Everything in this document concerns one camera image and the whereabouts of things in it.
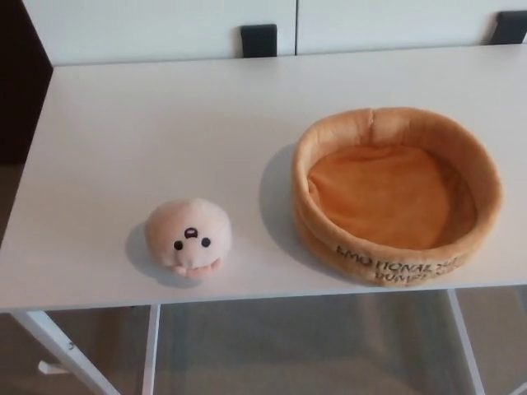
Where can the orange plush round basket plate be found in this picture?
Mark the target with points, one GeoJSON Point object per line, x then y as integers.
{"type": "Point", "coordinates": [391, 193]}

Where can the dark brown panel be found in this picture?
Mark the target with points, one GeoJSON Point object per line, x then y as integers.
{"type": "Point", "coordinates": [20, 103]}

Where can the black wall socket left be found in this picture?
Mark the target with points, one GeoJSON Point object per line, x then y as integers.
{"type": "Point", "coordinates": [258, 40]}

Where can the cream plush dumpling toy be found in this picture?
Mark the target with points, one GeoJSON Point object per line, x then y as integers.
{"type": "Point", "coordinates": [193, 230]}

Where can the white table leg frame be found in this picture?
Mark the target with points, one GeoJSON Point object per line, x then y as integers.
{"type": "Point", "coordinates": [152, 349]}
{"type": "Point", "coordinates": [469, 349]}

